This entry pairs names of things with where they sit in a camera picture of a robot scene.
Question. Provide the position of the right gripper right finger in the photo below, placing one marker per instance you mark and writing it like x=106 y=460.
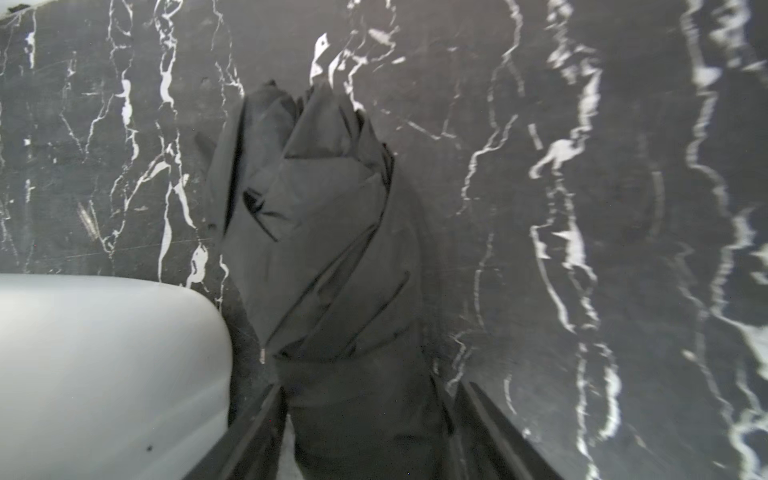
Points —
x=487 y=445

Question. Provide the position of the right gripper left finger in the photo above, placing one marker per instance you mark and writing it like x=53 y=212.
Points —
x=250 y=449

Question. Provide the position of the white plastic storage box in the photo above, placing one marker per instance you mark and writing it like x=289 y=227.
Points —
x=109 y=378

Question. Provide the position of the black umbrella back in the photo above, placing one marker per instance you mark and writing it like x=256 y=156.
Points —
x=315 y=223

